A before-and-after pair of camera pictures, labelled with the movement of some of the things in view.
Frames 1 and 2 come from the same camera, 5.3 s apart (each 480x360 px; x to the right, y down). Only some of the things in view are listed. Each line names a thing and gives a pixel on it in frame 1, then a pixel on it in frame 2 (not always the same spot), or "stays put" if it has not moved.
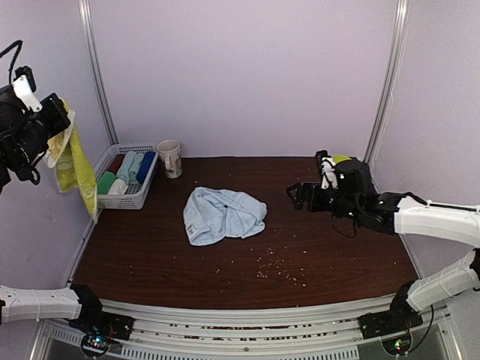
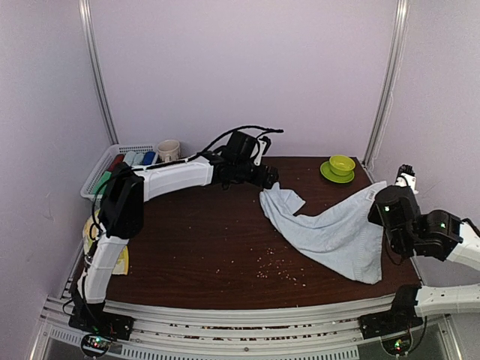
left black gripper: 62,118 -> 271,178
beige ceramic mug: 170,150 stays put
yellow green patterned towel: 67,155 -> 91,232
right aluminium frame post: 400,32 stays put
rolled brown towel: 115,163 stays put
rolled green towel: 105,182 stays put
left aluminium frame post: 85,13 stays put
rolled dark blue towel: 145,166 stays put
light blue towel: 211,215 -> 349,237
